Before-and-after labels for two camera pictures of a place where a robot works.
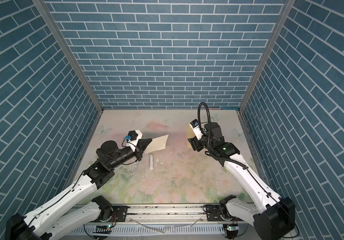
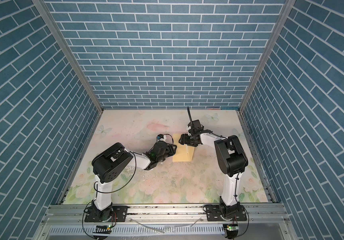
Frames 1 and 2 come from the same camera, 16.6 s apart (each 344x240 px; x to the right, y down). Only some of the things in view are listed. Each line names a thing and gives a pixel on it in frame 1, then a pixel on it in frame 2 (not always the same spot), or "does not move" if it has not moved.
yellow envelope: x=190 y=134 → x=183 y=152
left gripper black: x=138 y=152 → x=170 y=148
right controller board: x=232 y=230 does not move
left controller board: x=104 y=229 does not move
